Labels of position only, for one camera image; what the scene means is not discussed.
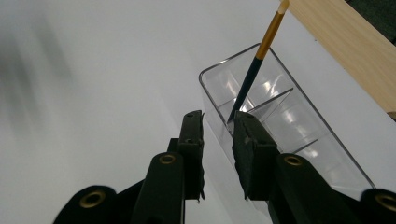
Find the thin makeup brush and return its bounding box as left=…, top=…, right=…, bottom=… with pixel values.
left=227, top=0, right=290, bottom=124

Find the clear acrylic organizer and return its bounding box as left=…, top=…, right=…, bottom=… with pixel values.
left=198, top=42, right=376, bottom=223

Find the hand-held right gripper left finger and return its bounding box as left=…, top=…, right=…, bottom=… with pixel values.
left=177, top=109, right=205, bottom=202

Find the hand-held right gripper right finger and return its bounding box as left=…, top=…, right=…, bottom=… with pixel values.
left=231, top=110, right=280, bottom=201

